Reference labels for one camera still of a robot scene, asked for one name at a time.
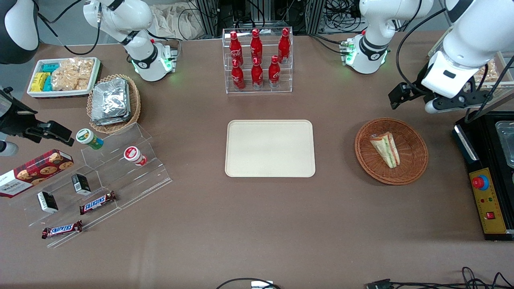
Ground thin black cable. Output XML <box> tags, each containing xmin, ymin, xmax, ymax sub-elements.
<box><xmin>216</xmin><ymin>278</ymin><xmax>282</xmax><ymax>289</ymax></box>

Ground red tartan cookie box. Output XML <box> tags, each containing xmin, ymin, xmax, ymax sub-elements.
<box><xmin>0</xmin><ymin>149</ymin><xmax>74</xmax><ymax>198</ymax></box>

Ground small black box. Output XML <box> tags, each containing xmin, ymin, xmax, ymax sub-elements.
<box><xmin>37</xmin><ymin>191</ymin><xmax>59</xmax><ymax>214</ymax></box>
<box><xmin>71</xmin><ymin>173</ymin><xmax>92</xmax><ymax>196</ymax></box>

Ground clear plastic container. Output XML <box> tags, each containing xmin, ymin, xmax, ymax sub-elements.
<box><xmin>495</xmin><ymin>120</ymin><xmax>514</xmax><ymax>169</ymax></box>

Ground clear acrylic stepped stand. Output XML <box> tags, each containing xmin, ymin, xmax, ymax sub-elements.
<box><xmin>10</xmin><ymin>122</ymin><xmax>173</xmax><ymax>249</ymax></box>

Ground brown round wicker basket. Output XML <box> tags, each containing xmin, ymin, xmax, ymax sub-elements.
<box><xmin>355</xmin><ymin>117</ymin><xmax>429</xmax><ymax>185</ymax></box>

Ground clear bag of crackers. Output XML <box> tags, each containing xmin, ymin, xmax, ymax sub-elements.
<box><xmin>51</xmin><ymin>64</ymin><xmax>83</xmax><ymax>92</ymax></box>
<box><xmin>60</xmin><ymin>57</ymin><xmax>95</xmax><ymax>81</ymax></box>

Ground beige rectangular tray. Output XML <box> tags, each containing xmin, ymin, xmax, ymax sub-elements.
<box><xmin>225</xmin><ymin>120</ymin><xmax>316</xmax><ymax>178</ymax></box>

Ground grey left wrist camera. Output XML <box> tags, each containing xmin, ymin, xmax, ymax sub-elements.
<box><xmin>425</xmin><ymin>91</ymin><xmax>495</xmax><ymax>115</ymax></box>

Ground clear acrylic bottle rack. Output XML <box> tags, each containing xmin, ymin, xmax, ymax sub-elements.
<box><xmin>222</xmin><ymin>27</ymin><xmax>294</xmax><ymax>94</ymax></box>

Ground white wire rack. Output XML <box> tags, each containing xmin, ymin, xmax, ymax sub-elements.
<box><xmin>428</xmin><ymin>38</ymin><xmax>514</xmax><ymax>110</ymax></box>

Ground red snack can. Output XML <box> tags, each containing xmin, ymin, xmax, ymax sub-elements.
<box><xmin>124</xmin><ymin>146</ymin><xmax>148</xmax><ymax>167</ymax></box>

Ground yellow snack packet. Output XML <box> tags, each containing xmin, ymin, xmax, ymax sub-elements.
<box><xmin>31</xmin><ymin>72</ymin><xmax>51</xmax><ymax>92</ymax></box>

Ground green snack can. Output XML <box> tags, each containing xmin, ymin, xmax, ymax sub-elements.
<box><xmin>76</xmin><ymin>128</ymin><xmax>104</xmax><ymax>151</ymax></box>

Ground silver foil packet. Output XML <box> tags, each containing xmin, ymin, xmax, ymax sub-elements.
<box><xmin>91</xmin><ymin>108</ymin><xmax>131</xmax><ymax>126</ymax></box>
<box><xmin>92</xmin><ymin>78</ymin><xmax>130</xmax><ymax>120</ymax></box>

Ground clear bag of fried snacks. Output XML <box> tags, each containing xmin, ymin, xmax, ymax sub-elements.
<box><xmin>475</xmin><ymin>59</ymin><xmax>501</xmax><ymax>87</ymax></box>

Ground white rectangular snack tray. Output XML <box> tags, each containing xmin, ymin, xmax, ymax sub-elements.
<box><xmin>27</xmin><ymin>57</ymin><xmax>101</xmax><ymax>99</ymax></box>

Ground brown Snickers bar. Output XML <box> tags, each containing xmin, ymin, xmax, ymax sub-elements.
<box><xmin>42</xmin><ymin>220</ymin><xmax>83</xmax><ymax>240</ymax></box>
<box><xmin>79</xmin><ymin>191</ymin><xmax>117</xmax><ymax>216</ymax></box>

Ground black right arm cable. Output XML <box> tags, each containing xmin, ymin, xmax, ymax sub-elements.
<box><xmin>37</xmin><ymin>0</ymin><xmax>101</xmax><ymax>56</ymax></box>

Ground red cola bottle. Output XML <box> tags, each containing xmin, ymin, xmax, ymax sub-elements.
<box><xmin>231</xmin><ymin>59</ymin><xmax>245</xmax><ymax>91</ymax></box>
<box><xmin>250</xmin><ymin>29</ymin><xmax>263</xmax><ymax>61</ymax></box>
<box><xmin>278</xmin><ymin>28</ymin><xmax>291</xmax><ymax>63</ymax></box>
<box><xmin>251</xmin><ymin>57</ymin><xmax>264</xmax><ymax>90</ymax></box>
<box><xmin>229</xmin><ymin>31</ymin><xmax>244</xmax><ymax>65</ymax></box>
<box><xmin>268</xmin><ymin>55</ymin><xmax>281</xmax><ymax>88</ymax></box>

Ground aluminium frame profile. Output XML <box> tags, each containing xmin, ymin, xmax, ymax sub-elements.
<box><xmin>305</xmin><ymin>0</ymin><xmax>326</xmax><ymax>35</ymax></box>
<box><xmin>196</xmin><ymin>0</ymin><xmax>220</xmax><ymax>39</ymax></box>

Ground tangled black cables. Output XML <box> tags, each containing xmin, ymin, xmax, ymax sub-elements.
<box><xmin>392</xmin><ymin>267</ymin><xmax>514</xmax><ymax>289</ymax></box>

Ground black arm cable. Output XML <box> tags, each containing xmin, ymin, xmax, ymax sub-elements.
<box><xmin>37</xmin><ymin>0</ymin><xmax>101</xmax><ymax>56</ymax></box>
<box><xmin>395</xmin><ymin>8</ymin><xmax>448</xmax><ymax>95</ymax></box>

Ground light oval wicker basket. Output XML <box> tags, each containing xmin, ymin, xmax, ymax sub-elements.
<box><xmin>87</xmin><ymin>74</ymin><xmax>141</xmax><ymax>134</ymax></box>

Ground yellow control panel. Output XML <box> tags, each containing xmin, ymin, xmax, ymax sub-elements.
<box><xmin>469</xmin><ymin>168</ymin><xmax>508</xmax><ymax>234</ymax></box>

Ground beige crumpled cloth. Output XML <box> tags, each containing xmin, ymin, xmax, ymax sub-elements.
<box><xmin>151</xmin><ymin>3</ymin><xmax>201</xmax><ymax>41</ymax></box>

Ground black cable bundle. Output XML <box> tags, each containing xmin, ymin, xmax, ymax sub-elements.
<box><xmin>324</xmin><ymin>0</ymin><xmax>363</xmax><ymax>33</ymax></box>

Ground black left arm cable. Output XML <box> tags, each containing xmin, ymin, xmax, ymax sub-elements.
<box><xmin>395</xmin><ymin>8</ymin><xmax>448</xmax><ymax>95</ymax></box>

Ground grey metal bar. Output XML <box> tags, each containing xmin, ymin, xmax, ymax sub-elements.
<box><xmin>466</xmin><ymin>92</ymin><xmax>514</xmax><ymax>123</ymax></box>

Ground black machine housing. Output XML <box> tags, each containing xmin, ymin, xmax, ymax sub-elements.
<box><xmin>453</xmin><ymin>110</ymin><xmax>514</xmax><ymax>241</ymax></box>

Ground triangle sandwich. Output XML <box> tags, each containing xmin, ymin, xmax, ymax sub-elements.
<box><xmin>369</xmin><ymin>132</ymin><xmax>400</xmax><ymax>169</ymax></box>

